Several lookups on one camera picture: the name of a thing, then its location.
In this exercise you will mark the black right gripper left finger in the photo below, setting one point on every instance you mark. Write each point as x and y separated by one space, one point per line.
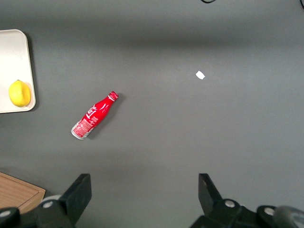
76 197

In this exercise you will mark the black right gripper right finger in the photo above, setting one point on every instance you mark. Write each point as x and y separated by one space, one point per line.
211 199

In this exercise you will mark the beige rectangular tray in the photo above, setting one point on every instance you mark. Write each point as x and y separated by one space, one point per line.
12 59

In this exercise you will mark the wooden two-drawer cabinet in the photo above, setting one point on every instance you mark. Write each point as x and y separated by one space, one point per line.
16 192

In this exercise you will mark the red cola bottle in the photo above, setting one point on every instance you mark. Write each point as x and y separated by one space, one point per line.
95 116

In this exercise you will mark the yellow lemon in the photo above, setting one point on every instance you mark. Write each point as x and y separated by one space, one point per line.
20 93

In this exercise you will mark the small white paper scrap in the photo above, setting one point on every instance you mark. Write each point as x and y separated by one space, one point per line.
200 75

